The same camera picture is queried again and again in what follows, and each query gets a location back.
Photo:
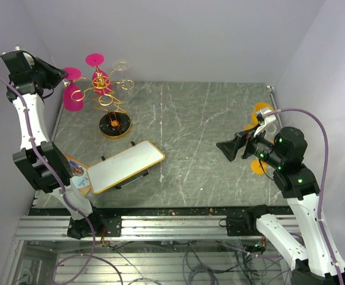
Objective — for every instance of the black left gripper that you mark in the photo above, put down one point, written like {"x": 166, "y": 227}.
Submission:
{"x": 57, "y": 73}

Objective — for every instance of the gold wire glass rack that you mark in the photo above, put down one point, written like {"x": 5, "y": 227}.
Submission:
{"x": 115, "y": 123}

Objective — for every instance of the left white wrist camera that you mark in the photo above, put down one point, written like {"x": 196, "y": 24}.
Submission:
{"x": 29, "y": 57}

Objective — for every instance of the illustrated picture book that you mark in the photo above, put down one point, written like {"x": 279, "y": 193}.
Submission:
{"x": 79, "y": 175}

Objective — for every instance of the white gold-framed tray stand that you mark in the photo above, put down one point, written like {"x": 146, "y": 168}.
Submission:
{"x": 124, "y": 165}

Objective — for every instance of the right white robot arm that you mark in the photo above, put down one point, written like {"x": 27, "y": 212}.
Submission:
{"x": 317, "y": 260}

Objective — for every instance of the magenta wine glass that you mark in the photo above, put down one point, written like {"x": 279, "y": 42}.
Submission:
{"x": 72, "y": 96}
{"x": 100, "y": 79}

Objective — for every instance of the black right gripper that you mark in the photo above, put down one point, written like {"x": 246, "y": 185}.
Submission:
{"x": 230, "y": 148}

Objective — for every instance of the clear wine glass front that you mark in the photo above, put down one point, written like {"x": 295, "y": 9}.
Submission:
{"x": 270, "y": 132}

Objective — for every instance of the yellow wine glass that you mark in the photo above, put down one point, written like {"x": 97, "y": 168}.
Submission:
{"x": 259, "y": 167}
{"x": 258, "y": 108}

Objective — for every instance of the magenta wine glass front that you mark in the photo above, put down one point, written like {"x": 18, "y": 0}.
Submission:
{"x": 72, "y": 96}

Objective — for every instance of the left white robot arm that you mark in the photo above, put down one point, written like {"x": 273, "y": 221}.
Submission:
{"x": 39, "y": 159}

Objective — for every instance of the clear wine glass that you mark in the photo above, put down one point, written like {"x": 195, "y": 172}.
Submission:
{"x": 270, "y": 132}
{"x": 121, "y": 68}

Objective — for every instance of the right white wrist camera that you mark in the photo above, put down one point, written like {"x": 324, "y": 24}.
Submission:
{"x": 266, "y": 118}

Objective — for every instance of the yellow wine glass front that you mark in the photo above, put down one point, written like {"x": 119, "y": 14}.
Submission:
{"x": 258, "y": 108}

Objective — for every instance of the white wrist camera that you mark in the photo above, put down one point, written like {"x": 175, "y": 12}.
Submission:
{"x": 266, "y": 118}
{"x": 29, "y": 57}

